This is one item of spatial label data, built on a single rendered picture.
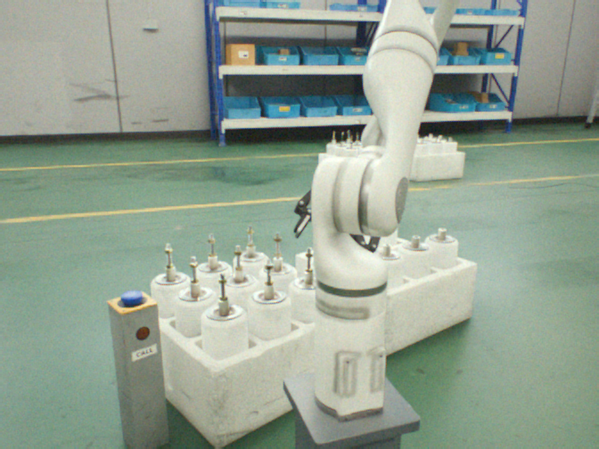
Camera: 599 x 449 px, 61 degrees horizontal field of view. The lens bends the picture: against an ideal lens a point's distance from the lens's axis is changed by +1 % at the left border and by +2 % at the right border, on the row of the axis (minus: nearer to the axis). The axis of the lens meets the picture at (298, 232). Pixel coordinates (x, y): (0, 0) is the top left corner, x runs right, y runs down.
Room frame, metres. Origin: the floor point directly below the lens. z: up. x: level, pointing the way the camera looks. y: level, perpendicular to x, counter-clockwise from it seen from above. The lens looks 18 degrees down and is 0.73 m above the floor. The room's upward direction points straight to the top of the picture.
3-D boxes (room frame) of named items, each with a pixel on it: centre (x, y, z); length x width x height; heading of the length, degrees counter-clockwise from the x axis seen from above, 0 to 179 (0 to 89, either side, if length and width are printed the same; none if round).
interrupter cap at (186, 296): (1.05, 0.23, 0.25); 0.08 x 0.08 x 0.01
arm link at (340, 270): (0.60, -0.07, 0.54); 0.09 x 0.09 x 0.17; 66
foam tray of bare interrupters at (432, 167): (3.73, -0.93, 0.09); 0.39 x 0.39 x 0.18; 21
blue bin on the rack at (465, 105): (6.47, -1.89, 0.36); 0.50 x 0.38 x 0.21; 17
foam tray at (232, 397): (1.12, 0.14, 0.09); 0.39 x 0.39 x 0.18; 40
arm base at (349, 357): (0.60, -0.07, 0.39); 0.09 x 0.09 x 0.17; 18
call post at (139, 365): (0.88, 0.31, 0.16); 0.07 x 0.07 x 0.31; 40
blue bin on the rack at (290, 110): (5.77, 0.22, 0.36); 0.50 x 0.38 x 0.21; 19
